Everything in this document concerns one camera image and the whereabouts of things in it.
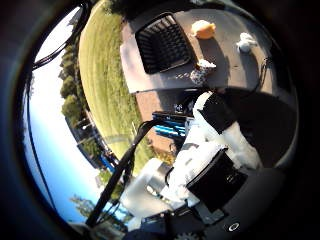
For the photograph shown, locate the orange plush toy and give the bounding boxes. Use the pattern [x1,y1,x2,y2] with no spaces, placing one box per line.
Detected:
[190,19,217,41]

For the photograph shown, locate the white black-spotted plush toy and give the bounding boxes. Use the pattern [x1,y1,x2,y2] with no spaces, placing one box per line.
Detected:
[189,58,217,87]

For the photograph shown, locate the black slatted plastic basket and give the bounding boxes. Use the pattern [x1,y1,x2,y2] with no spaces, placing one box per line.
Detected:
[134,12,198,75]

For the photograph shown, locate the thick black cable bundle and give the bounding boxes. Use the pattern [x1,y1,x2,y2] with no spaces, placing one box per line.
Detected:
[85,119,161,228]

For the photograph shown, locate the looped black cable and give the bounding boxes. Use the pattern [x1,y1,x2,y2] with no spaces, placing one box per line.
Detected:
[32,0,92,72]

